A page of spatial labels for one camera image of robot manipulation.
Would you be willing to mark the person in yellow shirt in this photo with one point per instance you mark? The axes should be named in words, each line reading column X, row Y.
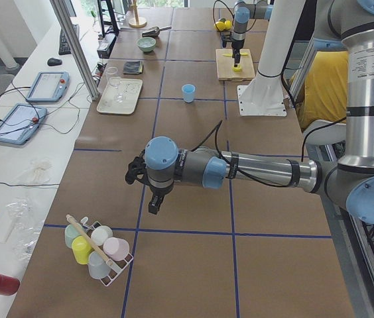
column 323, row 95

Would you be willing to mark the cream bear tray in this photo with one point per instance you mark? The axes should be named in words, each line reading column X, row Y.
column 130, row 88

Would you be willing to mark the green bowl of ice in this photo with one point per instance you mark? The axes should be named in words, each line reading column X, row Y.
column 146, row 44

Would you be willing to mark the green cup in rack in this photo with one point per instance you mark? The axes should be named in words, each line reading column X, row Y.
column 70, row 233

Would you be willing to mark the white wire cup rack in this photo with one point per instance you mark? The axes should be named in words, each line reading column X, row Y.
column 119, row 266

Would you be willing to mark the steel ice scoop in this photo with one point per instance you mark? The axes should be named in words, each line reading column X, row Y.
column 154, row 32

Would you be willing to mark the aluminium frame post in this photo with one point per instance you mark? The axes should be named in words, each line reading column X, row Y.
column 62, row 14

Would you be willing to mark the black computer mouse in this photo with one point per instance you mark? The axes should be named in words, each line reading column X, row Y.
column 54, row 62

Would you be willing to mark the teach pendant tablet near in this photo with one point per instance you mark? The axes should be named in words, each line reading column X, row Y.
column 21, row 123

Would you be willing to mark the white cup in rack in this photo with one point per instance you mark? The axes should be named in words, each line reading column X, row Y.
column 101, row 234

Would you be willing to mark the teach pendant tablet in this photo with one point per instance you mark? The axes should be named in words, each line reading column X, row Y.
column 48, row 87
column 21, row 123

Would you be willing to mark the wooden mug tree stand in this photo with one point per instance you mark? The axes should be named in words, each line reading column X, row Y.
column 136, row 21

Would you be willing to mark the whole yellow lemon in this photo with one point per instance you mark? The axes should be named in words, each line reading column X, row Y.
column 220, row 25

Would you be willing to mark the black keyboard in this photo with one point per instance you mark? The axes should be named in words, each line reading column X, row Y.
column 64, row 47

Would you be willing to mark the wooden stick on rack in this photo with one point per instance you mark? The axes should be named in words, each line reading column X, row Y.
column 79, row 228

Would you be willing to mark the teach pendant tablet far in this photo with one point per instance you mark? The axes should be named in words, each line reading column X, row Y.
column 48, row 87

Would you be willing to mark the light blue cup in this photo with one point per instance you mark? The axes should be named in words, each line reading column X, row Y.
column 188, row 92

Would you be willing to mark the pink cup in rack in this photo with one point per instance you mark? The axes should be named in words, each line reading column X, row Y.
column 116, row 248

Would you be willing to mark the yellow cup in rack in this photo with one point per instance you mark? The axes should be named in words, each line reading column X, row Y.
column 81, row 250

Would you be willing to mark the clear wine glass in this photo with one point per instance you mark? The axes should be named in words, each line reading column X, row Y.
column 114, row 80

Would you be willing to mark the grey folded cloth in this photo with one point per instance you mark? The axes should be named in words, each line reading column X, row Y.
column 133, row 68

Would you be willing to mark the yellow plastic knife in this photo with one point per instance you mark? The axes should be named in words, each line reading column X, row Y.
column 234, row 54

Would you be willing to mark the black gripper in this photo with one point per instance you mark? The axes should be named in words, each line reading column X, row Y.
column 237, row 45
column 159, row 191

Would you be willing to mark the grey cup in rack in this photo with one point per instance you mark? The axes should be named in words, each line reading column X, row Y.
column 96, row 266

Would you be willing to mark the yellow lemon slice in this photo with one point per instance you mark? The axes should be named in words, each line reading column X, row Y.
column 237, row 68

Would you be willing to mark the wooden cutting board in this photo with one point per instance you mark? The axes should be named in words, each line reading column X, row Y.
column 227, row 70

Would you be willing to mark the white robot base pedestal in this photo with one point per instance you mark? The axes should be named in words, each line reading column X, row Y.
column 264, row 96

